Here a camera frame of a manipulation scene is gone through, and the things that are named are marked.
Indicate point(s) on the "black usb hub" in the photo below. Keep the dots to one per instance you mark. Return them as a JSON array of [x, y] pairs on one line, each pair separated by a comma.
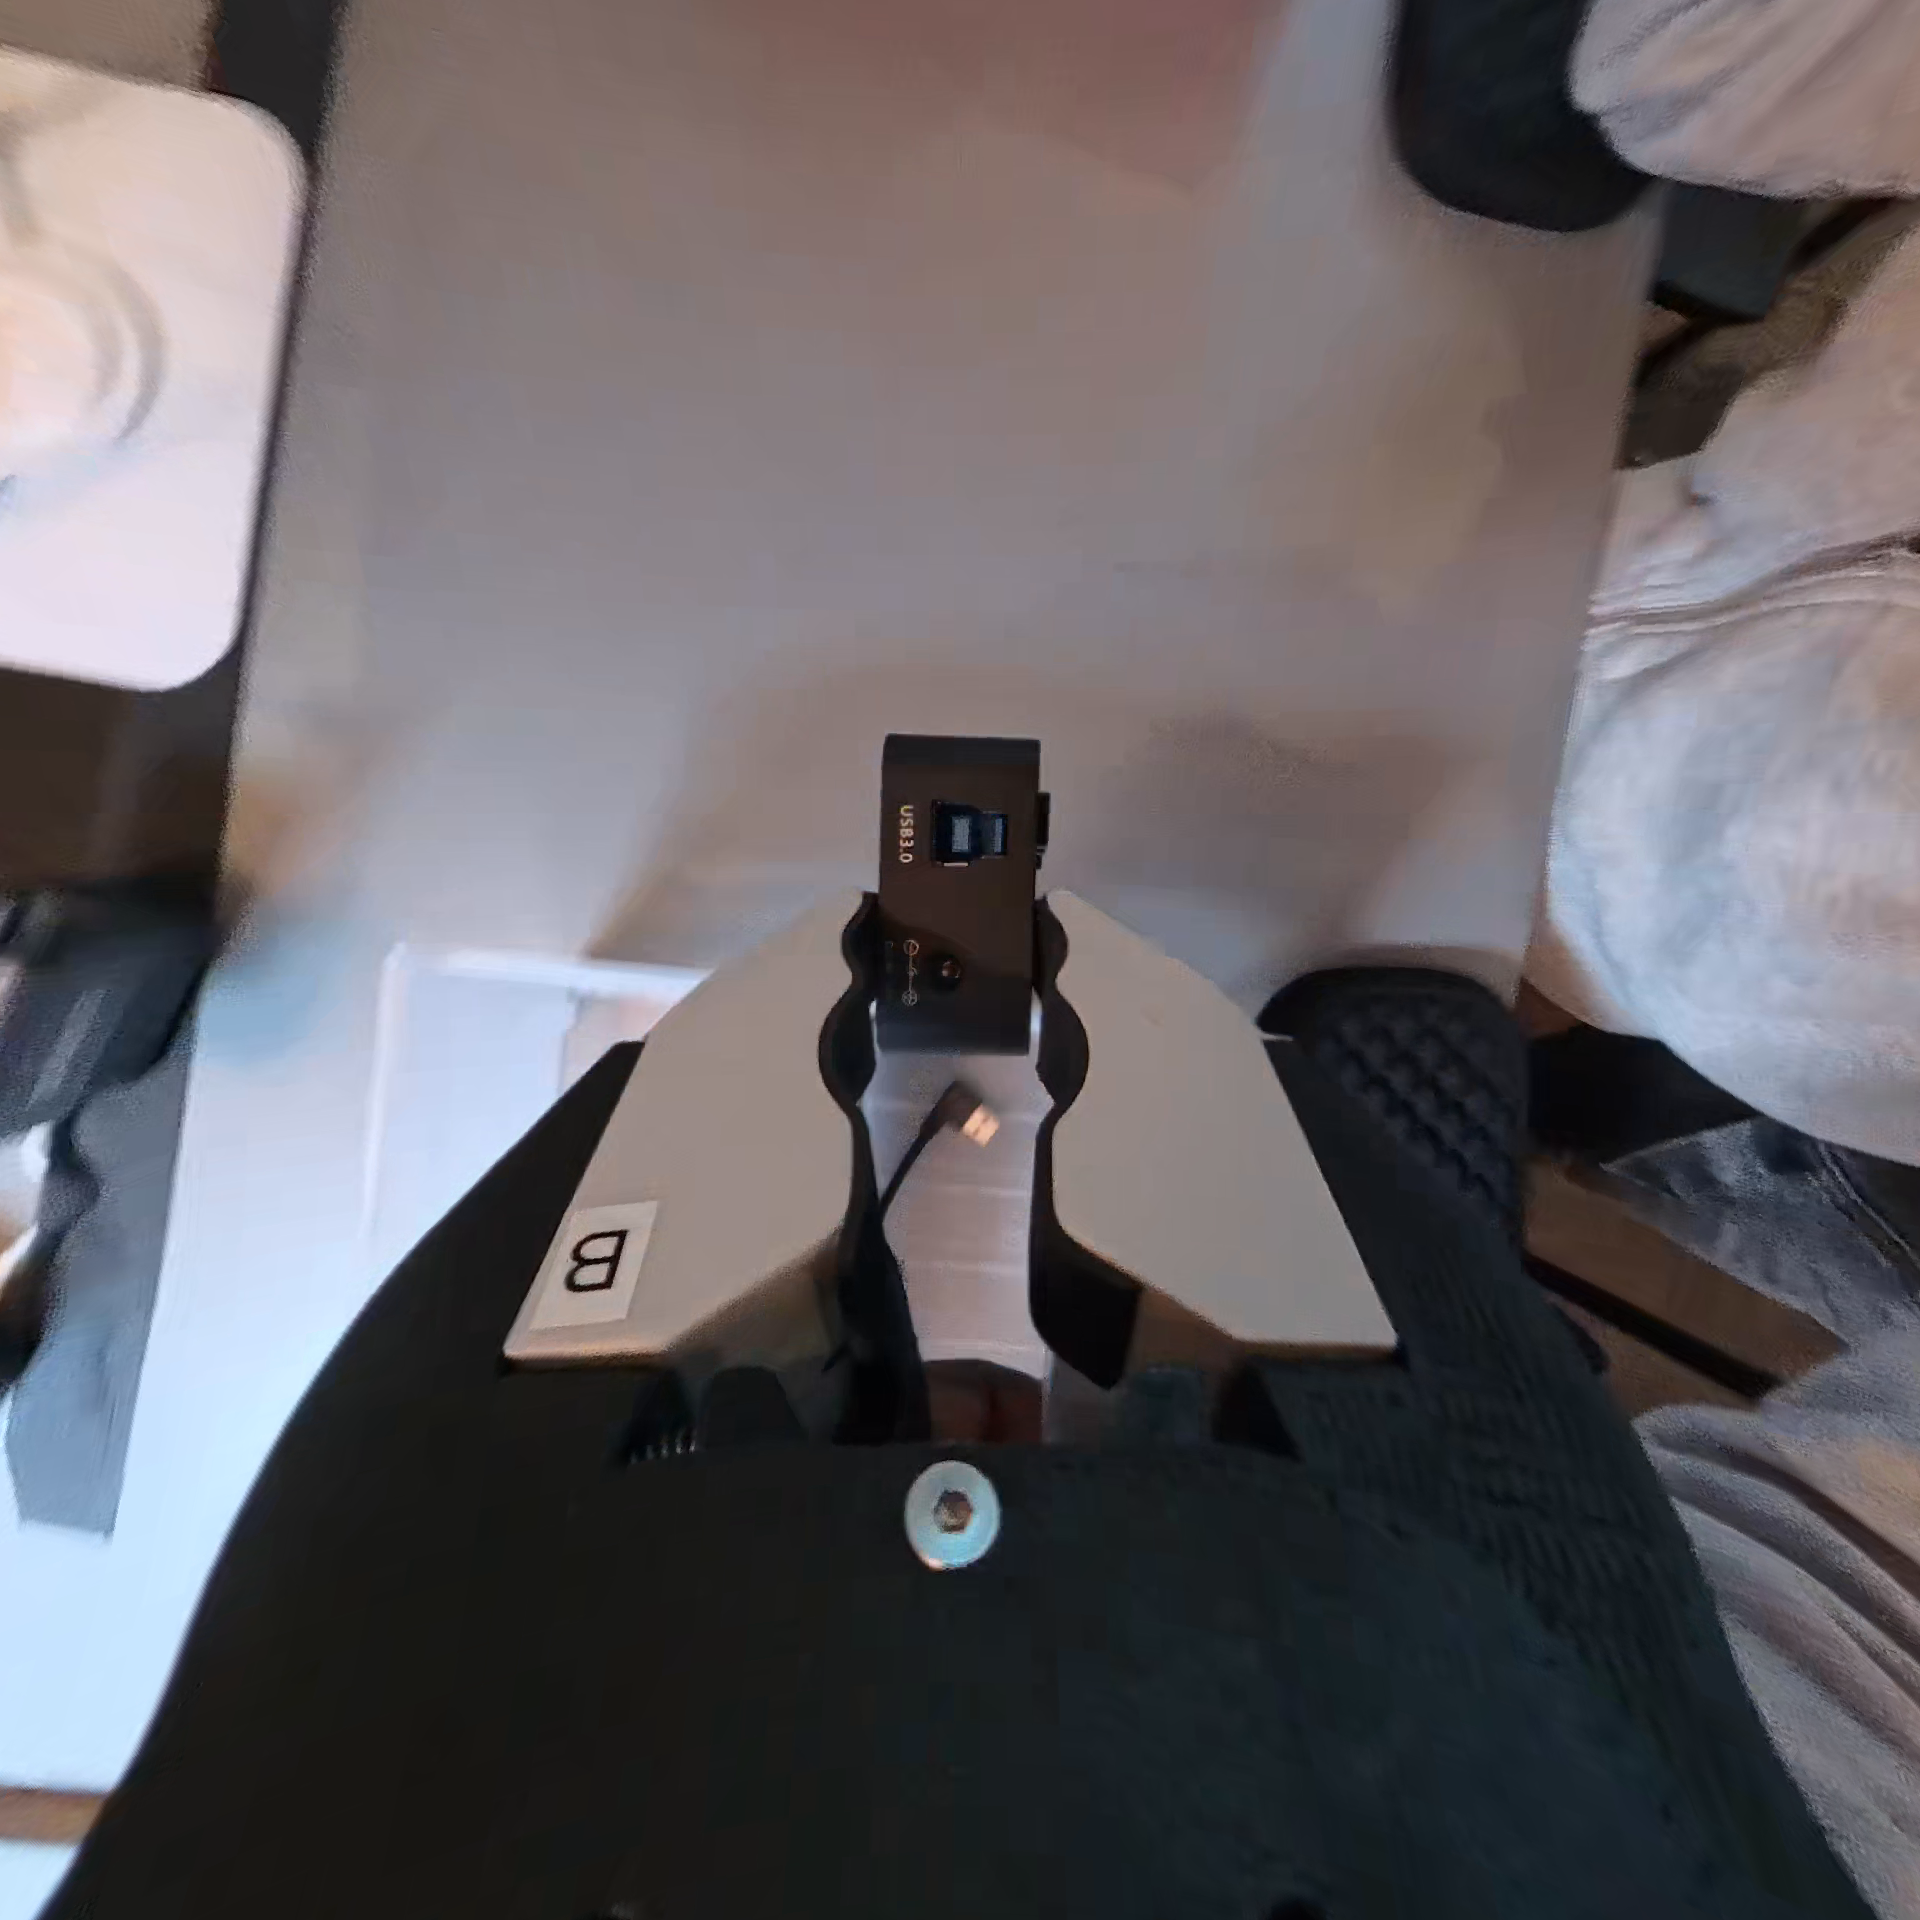
[[960, 901]]

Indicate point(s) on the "white sign stand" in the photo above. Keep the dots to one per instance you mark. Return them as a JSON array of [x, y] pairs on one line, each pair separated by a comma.
[[180, 450]]

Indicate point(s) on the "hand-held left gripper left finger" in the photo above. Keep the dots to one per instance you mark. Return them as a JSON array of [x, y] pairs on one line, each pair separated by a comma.
[[704, 1170]]

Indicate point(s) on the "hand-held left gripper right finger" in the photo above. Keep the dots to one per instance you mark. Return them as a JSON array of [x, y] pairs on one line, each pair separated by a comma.
[[1200, 1184]]

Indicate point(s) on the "black armrest office chair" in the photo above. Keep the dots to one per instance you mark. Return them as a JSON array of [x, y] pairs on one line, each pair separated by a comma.
[[1411, 1110]]

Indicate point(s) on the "person's grey zip hoodie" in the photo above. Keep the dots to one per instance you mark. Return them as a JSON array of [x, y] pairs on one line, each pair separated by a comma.
[[1724, 826]]

